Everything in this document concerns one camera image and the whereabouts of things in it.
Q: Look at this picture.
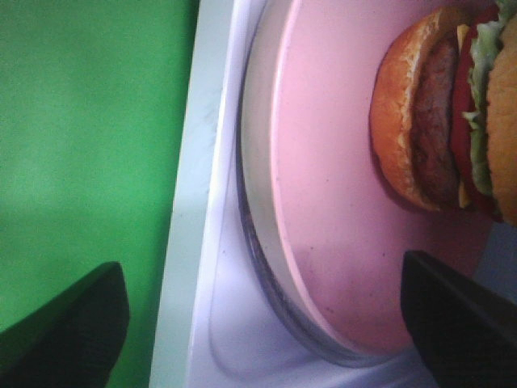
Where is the white microwave oven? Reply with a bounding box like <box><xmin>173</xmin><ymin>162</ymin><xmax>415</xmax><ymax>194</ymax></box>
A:
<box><xmin>148</xmin><ymin>0</ymin><xmax>517</xmax><ymax>388</ymax></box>

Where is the pink round plate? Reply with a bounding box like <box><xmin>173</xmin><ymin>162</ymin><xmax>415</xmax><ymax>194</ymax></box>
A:
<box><xmin>275</xmin><ymin>1</ymin><xmax>492</xmax><ymax>353</ymax></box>

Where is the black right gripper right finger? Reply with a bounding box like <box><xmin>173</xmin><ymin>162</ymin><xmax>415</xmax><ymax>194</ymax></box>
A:
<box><xmin>400</xmin><ymin>251</ymin><xmax>516</xmax><ymax>387</ymax></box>

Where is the green table cloth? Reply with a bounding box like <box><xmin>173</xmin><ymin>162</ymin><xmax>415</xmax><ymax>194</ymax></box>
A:
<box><xmin>1</xmin><ymin>1</ymin><xmax>199</xmax><ymax>387</ymax></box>

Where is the glass microwave turntable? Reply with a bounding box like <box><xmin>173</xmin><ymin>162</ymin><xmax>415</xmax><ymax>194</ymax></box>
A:
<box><xmin>236</xmin><ymin>0</ymin><xmax>389</xmax><ymax>369</ymax></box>

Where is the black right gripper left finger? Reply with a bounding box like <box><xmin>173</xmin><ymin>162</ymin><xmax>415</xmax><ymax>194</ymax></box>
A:
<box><xmin>1</xmin><ymin>262</ymin><xmax>130</xmax><ymax>387</ymax></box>

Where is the toy burger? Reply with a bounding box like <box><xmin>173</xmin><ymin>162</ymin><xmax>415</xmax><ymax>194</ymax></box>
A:
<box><xmin>369</xmin><ymin>1</ymin><xmax>516</xmax><ymax>225</ymax></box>

